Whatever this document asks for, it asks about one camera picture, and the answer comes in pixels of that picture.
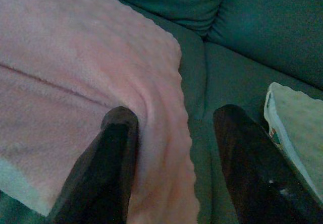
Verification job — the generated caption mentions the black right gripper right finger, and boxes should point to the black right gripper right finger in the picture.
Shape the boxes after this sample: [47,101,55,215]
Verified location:
[213,104,323,224]

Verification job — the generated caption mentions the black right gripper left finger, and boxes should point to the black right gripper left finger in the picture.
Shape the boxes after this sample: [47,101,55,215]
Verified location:
[47,105,139,224]

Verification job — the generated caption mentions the pink dotted plush pillow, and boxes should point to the pink dotted plush pillow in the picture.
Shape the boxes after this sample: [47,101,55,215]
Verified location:
[0,0,200,224]

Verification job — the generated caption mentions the dark green leather sofa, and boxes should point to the dark green leather sofa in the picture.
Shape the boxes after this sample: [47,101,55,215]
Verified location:
[0,0,323,224]

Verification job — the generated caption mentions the white textured cushion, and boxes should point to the white textured cushion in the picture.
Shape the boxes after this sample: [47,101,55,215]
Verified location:
[263,82,323,204]

